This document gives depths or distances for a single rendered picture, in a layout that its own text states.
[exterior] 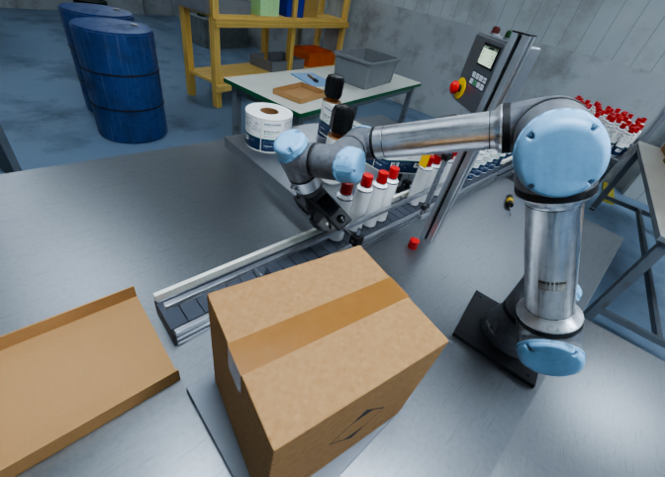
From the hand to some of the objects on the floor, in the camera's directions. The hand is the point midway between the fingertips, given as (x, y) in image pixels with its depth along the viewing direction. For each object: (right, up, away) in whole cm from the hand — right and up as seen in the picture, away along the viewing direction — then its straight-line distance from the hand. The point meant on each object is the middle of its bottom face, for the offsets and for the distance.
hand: (330, 229), depth 97 cm
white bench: (-7, +68, +237) cm, 247 cm away
